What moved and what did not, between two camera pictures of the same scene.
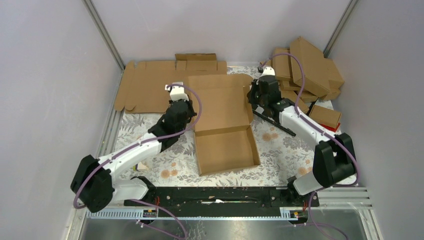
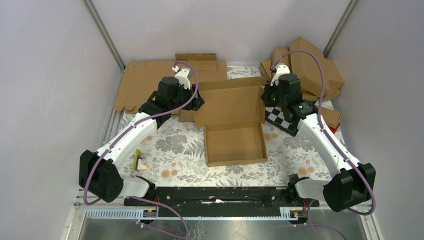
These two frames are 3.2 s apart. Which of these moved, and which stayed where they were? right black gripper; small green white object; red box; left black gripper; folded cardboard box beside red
Moved: right black gripper; left black gripper
Stayed: folded cardboard box beside red; red box; small green white object
